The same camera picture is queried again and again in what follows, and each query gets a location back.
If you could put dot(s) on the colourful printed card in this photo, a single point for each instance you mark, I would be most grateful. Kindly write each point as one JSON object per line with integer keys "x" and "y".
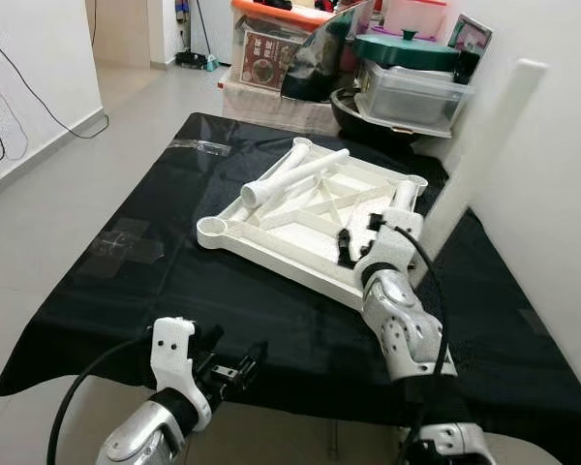
{"x": 470, "y": 37}

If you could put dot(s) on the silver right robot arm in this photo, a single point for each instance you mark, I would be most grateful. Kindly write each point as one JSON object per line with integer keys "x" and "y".
{"x": 407, "y": 329}

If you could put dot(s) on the pink plastic box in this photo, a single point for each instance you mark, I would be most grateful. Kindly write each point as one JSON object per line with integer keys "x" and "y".
{"x": 416, "y": 15}

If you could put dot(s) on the storage box with orange lid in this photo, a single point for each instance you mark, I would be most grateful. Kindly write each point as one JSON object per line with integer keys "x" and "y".
{"x": 266, "y": 63}

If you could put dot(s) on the black glossy tablecloth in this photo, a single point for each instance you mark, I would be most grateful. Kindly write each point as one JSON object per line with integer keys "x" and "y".
{"x": 223, "y": 300}

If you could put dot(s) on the black wok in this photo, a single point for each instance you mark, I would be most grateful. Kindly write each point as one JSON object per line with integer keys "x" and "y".
{"x": 353, "y": 121}

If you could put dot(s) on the green pot lid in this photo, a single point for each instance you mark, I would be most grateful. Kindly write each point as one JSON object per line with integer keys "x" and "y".
{"x": 402, "y": 51}

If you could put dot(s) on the clear plastic storage container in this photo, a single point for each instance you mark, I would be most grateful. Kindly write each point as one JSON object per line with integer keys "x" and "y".
{"x": 412, "y": 97}

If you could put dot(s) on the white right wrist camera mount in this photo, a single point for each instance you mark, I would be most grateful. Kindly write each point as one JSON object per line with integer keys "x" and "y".
{"x": 392, "y": 244}

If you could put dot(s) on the white plastic children table top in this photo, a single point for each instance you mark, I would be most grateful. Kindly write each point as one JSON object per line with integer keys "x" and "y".
{"x": 290, "y": 237}

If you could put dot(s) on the patterned beige bench cover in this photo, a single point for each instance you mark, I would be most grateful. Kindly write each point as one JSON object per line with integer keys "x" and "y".
{"x": 271, "y": 111}

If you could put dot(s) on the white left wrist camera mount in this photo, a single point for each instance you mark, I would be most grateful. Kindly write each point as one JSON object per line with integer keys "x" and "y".
{"x": 171, "y": 354}

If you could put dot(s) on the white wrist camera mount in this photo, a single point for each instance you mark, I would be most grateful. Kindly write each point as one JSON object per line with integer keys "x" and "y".
{"x": 392, "y": 244}
{"x": 171, "y": 354}

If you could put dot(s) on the black plastic bag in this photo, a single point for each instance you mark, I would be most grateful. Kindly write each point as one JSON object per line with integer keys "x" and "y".
{"x": 315, "y": 63}

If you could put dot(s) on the clear tape strip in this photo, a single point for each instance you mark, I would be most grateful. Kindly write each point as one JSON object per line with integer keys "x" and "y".
{"x": 203, "y": 147}

